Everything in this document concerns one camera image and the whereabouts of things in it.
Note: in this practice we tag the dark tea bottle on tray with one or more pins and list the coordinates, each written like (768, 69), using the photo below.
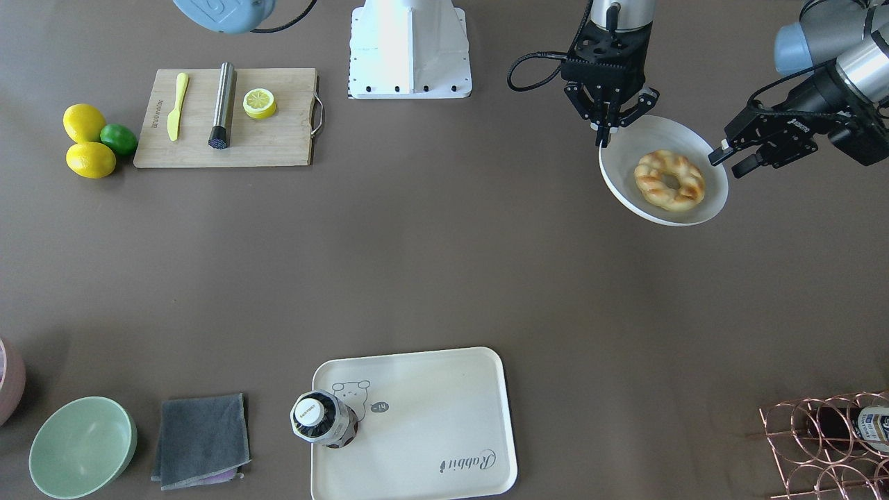
(322, 419)

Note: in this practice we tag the yellow plastic knife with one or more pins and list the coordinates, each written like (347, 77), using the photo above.
(174, 116)

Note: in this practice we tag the yellow lemon lower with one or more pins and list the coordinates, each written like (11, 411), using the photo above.
(92, 160)

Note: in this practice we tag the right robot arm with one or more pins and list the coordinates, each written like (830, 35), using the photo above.
(619, 16)

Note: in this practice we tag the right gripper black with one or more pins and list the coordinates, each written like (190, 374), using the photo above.
(580, 98)

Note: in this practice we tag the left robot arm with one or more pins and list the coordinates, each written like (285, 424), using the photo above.
(840, 50)

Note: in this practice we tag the green bowl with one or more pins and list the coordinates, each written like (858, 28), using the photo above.
(82, 447)

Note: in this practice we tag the yellow lemon upper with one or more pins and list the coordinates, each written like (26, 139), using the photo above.
(83, 123)

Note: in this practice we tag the cream rabbit tray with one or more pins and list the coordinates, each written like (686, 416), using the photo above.
(431, 425)

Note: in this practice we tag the wooden cutting board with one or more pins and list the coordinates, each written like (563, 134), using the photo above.
(283, 140)

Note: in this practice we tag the pink bowl with ice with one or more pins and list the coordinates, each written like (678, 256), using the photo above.
(13, 379)

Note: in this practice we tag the green lime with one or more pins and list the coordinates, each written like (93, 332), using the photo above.
(120, 139)

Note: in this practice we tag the lemon half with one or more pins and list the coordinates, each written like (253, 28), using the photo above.
(259, 103)

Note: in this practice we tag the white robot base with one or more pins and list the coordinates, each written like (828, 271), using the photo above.
(409, 50)

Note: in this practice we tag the braided donut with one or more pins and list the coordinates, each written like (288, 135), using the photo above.
(669, 181)

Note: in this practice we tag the grey folded cloth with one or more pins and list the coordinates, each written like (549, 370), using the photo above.
(201, 441)

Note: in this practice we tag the bottle in rack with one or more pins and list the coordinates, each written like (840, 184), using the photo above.
(868, 427)

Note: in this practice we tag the steel muddler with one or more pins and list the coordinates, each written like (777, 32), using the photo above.
(219, 132)

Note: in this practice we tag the white plate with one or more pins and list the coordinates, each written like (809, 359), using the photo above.
(647, 134)

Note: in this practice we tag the copper wire bottle rack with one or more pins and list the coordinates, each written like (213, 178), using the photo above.
(819, 452)

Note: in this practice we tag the yellow lemon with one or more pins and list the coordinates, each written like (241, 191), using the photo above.
(92, 160)
(83, 123)

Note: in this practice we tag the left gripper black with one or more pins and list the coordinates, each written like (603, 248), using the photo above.
(824, 92)

